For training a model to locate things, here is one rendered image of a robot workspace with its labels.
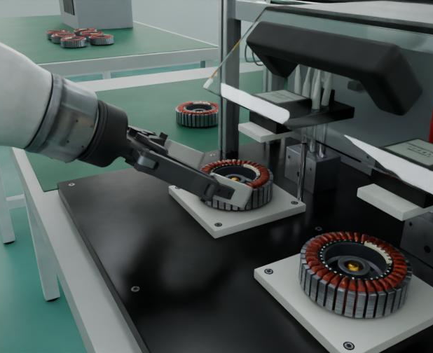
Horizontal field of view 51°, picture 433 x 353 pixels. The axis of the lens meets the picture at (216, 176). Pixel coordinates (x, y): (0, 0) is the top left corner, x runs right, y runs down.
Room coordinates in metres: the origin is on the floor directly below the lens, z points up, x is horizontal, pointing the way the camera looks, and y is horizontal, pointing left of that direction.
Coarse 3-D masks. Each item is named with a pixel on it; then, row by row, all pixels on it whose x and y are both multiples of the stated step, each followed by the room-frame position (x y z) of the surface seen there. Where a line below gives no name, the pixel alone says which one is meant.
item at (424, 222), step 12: (420, 216) 0.47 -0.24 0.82; (432, 216) 0.47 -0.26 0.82; (408, 228) 0.48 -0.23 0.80; (420, 228) 0.47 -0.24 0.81; (432, 228) 0.45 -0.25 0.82; (408, 240) 0.48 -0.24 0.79; (420, 240) 0.46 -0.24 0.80; (432, 240) 0.45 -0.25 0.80; (408, 252) 0.47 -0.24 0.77; (420, 252) 0.46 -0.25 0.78; (432, 252) 0.45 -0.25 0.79; (432, 264) 0.45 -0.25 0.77
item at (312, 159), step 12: (300, 144) 0.71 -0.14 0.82; (288, 156) 0.69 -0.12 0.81; (300, 156) 0.67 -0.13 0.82; (312, 156) 0.66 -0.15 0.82; (324, 156) 0.65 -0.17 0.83; (336, 156) 0.66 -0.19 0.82; (288, 168) 0.69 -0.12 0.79; (312, 168) 0.64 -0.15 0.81; (324, 168) 0.64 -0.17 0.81; (336, 168) 0.65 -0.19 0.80; (312, 180) 0.64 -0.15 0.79; (324, 180) 0.64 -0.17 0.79; (336, 180) 0.66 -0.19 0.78; (312, 192) 0.63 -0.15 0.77
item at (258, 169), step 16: (224, 160) 0.65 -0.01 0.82; (240, 160) 0.65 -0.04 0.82; (224, 176) 0.64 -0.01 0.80; (240, 176) 0.61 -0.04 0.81; (256, 176) 0.60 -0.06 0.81; (272, 176) 0.60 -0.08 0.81; (256, 192) 0.56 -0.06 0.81; (272, 192) 0.59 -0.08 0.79; (224, 208) 0.56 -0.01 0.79; (240, 208) 0.55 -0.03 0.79
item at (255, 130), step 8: (256, 120) 0.64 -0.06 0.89; (264, 120) 0.62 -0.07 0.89; (240, 128) 0.64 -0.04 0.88; (248, 128) 0.62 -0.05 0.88; (256, 128) 0.62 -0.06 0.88; (264, 128) 0.62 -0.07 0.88; (272, 128) 0.61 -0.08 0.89; (280, 128) 0.60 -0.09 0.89; (256, 136) 0.60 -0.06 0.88; (264, 136) 0.60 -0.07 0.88; (272, 136) 0.60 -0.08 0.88; (280, 136) 0.61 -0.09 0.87; (288, 136) 0.62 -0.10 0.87; (312, 144) 0.67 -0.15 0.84; (320, 144) 0.66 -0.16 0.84; (320, 152) 0.66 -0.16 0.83
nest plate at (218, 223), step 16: (176, 192) 0.62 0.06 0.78; (192, 208) 0.57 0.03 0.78; (208, 208) 0.57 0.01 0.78; (256, 208) 0.57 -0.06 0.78; (272, 208) 0.57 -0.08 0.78; (288, 208) 0.57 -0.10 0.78; (304, 208) 0.58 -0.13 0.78; (208, 224) 0.52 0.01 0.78; (224, 224) 0.52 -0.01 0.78; (240, 224) 0.53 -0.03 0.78; (256, 224) 0.54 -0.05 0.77
